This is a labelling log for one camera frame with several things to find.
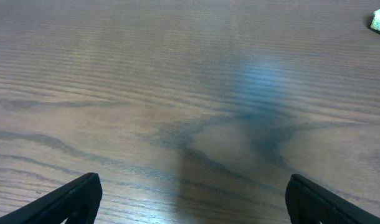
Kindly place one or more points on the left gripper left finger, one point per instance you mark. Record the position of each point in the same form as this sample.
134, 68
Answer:
76, 202

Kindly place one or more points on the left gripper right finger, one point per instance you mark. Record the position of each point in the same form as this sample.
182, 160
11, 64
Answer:
309, 203

